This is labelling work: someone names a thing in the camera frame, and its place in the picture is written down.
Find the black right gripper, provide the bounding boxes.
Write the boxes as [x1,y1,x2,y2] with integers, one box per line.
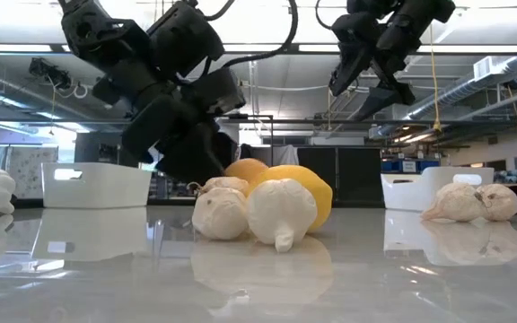
[328,12,421,122]

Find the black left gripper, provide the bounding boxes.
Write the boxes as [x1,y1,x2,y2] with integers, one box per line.
[92,0,238,184]

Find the orange fruit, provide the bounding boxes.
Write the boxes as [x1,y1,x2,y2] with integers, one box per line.
[224,157,269,183]

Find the yellow lemon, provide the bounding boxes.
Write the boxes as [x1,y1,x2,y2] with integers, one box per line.
[251,164,334,233]

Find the white plastic basket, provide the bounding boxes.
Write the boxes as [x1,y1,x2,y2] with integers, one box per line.
[40,161,153,210]
[380,166,495,212]

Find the blue storage bins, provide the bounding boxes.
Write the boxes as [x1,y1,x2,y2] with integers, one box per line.
[380,157,442,174]

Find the dark grey cabinet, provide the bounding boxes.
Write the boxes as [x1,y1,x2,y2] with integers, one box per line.
[74,132,127,168]

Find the black cabinet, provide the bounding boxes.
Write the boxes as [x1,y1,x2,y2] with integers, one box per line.
[297,146,381,206]

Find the white cloth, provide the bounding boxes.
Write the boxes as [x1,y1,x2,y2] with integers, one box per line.
[265,144,300,166]

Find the black ceiling device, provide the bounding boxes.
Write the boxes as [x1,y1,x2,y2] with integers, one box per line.
[28,57,74,91]

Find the patterned white curtain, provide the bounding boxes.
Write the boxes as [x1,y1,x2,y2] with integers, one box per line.
[5,146,59,200]

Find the long ceiling light strip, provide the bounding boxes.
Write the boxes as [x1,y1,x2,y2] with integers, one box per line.
[0,42,517,56]

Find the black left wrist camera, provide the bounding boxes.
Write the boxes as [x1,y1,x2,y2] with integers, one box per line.
[180,66,247,117]

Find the yellow hanging cord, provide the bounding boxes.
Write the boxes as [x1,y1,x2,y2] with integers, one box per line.
[427,24,443,134]

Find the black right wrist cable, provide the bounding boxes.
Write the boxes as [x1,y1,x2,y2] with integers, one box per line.
[314,0,334,31]

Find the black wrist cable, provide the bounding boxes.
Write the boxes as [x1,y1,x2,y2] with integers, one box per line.
[314,0,334,31]
[204,0,299,69]

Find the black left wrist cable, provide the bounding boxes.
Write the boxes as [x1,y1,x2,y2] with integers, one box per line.
[204,0,299,69]

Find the silver air duct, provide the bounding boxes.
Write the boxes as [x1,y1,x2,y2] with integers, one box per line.
[368,56,517,140]

